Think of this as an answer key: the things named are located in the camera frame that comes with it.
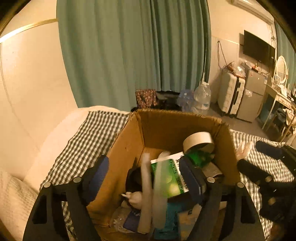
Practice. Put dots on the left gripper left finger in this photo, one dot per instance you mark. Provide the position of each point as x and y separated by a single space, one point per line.
46 220

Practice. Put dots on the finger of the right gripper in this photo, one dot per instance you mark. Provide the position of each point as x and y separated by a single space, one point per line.
269 150
253 173

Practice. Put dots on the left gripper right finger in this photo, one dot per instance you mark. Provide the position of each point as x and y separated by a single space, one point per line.
227 212

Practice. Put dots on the white cloth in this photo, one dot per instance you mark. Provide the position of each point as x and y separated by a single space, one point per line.
243 150

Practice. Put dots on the green snack packet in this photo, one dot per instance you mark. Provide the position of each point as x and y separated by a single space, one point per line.
200 158

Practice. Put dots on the white tape roll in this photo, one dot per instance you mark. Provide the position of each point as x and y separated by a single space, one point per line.
201 140

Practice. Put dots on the teal blister pill pack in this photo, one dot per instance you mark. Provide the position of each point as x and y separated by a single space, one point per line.
171 229

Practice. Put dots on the green printed box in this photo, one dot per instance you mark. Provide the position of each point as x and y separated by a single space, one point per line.
175 184

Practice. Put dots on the orange printed booklet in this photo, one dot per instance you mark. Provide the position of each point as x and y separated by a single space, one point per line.
187 219

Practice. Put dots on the clear plastic water bottle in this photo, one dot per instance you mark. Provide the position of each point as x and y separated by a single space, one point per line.
118 219

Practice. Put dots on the wooden chair with clothes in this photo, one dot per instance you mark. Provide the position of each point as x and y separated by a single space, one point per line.
287 118

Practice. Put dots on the white dressing table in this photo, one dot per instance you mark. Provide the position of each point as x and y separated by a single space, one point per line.
272 99

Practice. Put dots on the silver mini fridge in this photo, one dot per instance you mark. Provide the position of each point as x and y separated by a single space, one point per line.
252 98

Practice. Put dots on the white hard suitcase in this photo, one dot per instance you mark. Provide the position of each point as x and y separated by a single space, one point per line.
230 92

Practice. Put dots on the oval white vanity mirror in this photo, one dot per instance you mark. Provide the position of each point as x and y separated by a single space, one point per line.
280 71

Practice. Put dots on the large clear water jug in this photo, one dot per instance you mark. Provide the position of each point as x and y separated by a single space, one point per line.
202 99

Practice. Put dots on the green checkered cloth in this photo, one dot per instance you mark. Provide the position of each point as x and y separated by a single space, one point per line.
73 162

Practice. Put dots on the crushed blue water jug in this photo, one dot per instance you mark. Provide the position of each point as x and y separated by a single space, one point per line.
185 100

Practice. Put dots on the narrow green curtain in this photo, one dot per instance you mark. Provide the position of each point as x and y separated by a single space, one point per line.
285 49

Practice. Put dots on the brown cardboard box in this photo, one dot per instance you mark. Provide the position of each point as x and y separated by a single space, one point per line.
153 131

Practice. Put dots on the black clothes pile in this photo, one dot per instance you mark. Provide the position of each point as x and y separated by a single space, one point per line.
167 100

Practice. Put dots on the brown patterned bag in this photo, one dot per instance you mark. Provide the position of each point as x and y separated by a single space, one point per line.
146 98

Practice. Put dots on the white air conditioner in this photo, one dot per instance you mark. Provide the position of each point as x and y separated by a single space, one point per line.
254 8

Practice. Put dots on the large green curtain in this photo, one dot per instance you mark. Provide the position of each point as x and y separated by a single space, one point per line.
111 49

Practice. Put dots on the black wall television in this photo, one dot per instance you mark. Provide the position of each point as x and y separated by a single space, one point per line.
258 49

